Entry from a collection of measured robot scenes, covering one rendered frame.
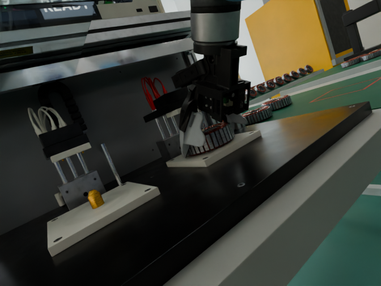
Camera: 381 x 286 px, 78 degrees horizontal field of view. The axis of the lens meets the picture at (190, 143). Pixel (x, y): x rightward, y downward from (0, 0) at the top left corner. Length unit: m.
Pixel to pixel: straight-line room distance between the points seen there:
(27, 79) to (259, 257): 0.46
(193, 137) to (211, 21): 0.19
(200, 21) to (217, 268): 0.31
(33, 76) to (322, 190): 0.48
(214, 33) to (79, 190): 0.38
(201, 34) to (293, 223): 0.28
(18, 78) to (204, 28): 0.33
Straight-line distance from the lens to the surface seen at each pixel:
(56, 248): 0.34
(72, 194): 0.52
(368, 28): 5.63
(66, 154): 0.42
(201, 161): 0.40
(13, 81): 0.52
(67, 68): 0.53
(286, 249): 0.24
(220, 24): 0.37
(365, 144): 0.38
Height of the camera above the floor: 0.87
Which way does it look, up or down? 7 degrees down
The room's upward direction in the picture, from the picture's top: 21 degrees counter-clockwise
